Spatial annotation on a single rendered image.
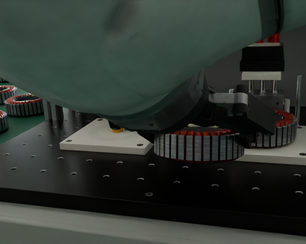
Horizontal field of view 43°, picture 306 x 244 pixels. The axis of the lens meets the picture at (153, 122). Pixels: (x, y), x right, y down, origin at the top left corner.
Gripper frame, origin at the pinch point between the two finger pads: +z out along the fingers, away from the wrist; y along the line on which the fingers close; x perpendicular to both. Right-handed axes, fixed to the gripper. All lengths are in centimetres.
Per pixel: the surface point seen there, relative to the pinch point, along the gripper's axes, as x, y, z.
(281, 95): 12.4, 10.0, 24.9
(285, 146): 0.9, 10.6, 13.1
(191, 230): -11.8, 0.4, -2.3
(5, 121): 5, -46, 22
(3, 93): 17, -63, 40
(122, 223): -11.9, -7.7, -2.6
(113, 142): 0.0, -16.1, 11.2
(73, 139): 0.2, -23.6, 11.4
